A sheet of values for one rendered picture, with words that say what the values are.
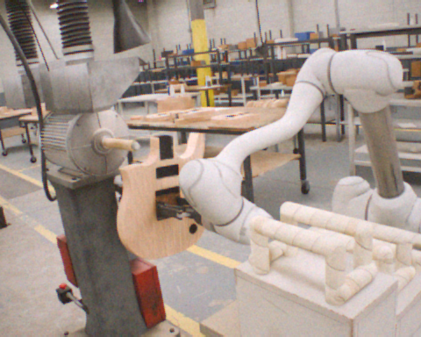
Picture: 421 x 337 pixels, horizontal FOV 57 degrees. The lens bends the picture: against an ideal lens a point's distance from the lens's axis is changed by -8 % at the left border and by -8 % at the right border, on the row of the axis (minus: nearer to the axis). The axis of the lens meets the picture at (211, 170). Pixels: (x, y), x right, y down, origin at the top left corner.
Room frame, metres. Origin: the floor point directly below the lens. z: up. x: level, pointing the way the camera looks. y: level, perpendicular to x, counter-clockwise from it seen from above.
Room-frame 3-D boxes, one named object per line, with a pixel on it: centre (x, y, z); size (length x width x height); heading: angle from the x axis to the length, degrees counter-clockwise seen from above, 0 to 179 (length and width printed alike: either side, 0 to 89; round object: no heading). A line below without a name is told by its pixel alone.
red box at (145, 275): (1.75, 0.42, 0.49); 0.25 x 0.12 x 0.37; 41
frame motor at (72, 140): (1.60, 0.49, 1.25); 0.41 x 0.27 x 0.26; 41
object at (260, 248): (0.69, -0.07, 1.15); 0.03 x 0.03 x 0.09
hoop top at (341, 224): (0.67, -0.19, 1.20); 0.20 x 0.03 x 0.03; 37
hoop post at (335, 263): (0.55, -0.17, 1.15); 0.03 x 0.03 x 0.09
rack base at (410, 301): (0.74, -0.28, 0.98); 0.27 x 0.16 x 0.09; 38
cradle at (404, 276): (0.67, -0.34, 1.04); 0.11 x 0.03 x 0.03; 128
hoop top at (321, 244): (0.62, -0.12, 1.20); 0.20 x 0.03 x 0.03; 37
